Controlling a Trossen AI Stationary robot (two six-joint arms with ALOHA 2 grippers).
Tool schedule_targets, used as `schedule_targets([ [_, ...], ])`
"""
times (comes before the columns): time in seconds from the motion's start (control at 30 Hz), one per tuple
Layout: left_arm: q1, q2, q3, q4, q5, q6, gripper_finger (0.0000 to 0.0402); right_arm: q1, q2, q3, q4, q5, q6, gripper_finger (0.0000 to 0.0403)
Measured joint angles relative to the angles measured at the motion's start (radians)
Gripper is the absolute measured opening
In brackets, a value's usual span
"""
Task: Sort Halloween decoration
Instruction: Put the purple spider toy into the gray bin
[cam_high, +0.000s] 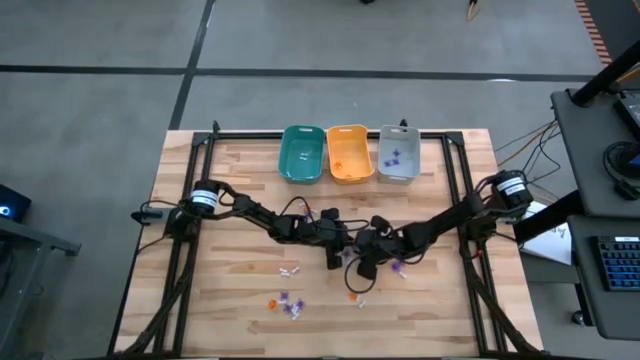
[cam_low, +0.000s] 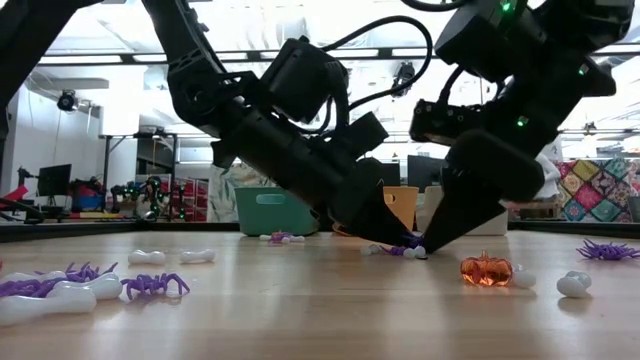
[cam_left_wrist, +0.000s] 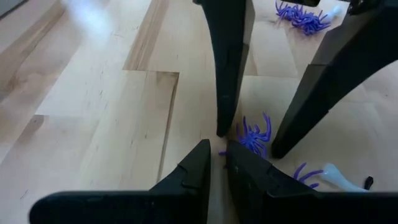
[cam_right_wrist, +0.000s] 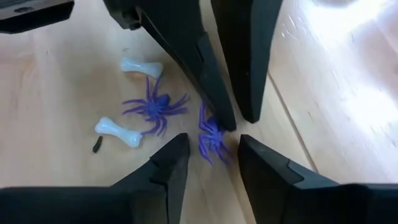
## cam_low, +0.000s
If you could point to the yellow-orange plastic bin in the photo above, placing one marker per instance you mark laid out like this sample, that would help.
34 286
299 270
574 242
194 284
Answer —
405 205

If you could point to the black background robot arm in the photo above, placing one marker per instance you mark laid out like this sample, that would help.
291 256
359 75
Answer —
145 197

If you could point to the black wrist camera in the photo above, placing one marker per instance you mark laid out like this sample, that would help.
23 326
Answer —
370 135
440 122

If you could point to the black overhead frame beam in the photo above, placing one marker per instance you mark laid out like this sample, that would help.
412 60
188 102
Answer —
125 56

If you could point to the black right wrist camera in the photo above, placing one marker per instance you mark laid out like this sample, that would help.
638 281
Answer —
440 122

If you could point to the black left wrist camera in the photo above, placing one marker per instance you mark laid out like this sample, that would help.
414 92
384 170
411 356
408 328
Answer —
370 135

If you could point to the colourful patchwork quilt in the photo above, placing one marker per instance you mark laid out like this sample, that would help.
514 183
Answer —
600 190

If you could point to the black spot lamp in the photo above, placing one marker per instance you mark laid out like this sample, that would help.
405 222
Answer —
66 101

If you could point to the black metal rack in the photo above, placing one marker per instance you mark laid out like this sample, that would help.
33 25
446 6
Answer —
106 165

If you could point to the orange plastic pumpkin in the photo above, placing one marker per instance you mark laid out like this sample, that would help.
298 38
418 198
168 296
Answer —
486 270

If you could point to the red storage shelf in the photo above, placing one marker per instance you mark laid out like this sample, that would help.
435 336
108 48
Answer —
195 200

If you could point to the person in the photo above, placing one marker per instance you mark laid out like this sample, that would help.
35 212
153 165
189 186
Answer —
550 180

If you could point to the black monitor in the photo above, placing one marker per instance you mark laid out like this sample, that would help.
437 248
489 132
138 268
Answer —
422 172
55 180
390 175

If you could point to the black aluminium table frame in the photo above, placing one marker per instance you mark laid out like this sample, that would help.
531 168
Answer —
100 231

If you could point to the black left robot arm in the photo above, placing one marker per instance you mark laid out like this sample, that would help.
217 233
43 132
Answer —
190 60

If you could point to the light grey plastic bin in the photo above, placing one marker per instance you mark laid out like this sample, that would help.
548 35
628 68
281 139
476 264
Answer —
430 205

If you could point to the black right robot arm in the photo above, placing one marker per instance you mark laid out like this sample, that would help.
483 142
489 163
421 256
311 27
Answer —
575 50

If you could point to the teal plastic bin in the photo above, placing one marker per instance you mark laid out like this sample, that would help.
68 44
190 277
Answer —
270 215

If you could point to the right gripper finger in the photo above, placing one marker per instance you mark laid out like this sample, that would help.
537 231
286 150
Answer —
460 215

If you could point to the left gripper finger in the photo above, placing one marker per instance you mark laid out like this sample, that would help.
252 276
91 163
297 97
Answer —
382 222

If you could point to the leaf print cloth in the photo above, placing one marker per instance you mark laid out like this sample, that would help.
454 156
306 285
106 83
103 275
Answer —
225 200

